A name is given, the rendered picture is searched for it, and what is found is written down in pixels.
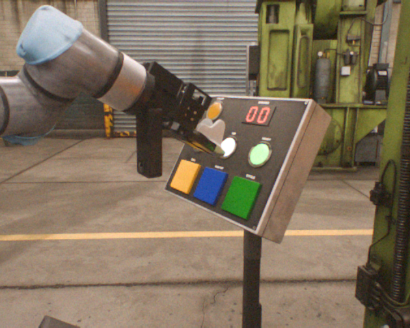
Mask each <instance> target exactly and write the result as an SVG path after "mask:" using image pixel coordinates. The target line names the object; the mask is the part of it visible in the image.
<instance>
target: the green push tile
mask: <svg viewBox="0 0 410 328"><path fill-rule="evenodd" d="M261 188H262V184H261V183H258V182H254V181H251V180H247V179H244V178H241V177H238V176H235V177H234V178H233V180H232V183H231V184H230V188H229V190H228V193H227V195H226V197H225V200H224V202H223V205H222V207H221V209H222V210H224V211H227V212H229V213H232V214H234V215H237V216H239V217H242V219H244V220H246V221H248V219H249V216H250V214H251V213H252V212H251V211H252V210H253V208H254V205H255V203H256V199H257V198H258V195H259V193H260V190H261Z"/></svg>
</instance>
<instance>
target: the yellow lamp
mask: <svg viewBox="0 0 410 328"><path fill-rule="evenodd" d="M220 111H221V104H220V103H215V104H213V105H212V106H211V107H210V109H209V111H208V117H209V118H210V119H212V118H215V117H216V116H217V115H218V113H220Z"/></svg>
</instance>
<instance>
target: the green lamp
mask: <svg viewBox="0 0 410 328"><path fill-rule="evenodd" d="M268 153H269V149H268V148H267V146H266V145H265V144H259V145H257V146H256V147H255V148H254V149H253V150H252V152H251V156H250V158H251V162H252V163H255V164H259V163H261V162H263V161H264V160H265V159H266V157H267V154H268Z"/></svg>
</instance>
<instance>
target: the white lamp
mask: <svg viewBox="0 0 410 328"><path fill-rule="evenodd" d="M233 148H234V140H233V139H231V138H229V139H226V140H225V141H224V142H223V143H222V149H224V150H225V152H226V154H225V156H227V155H229V154H230V153H231V152H232V150H233Z"/></svg>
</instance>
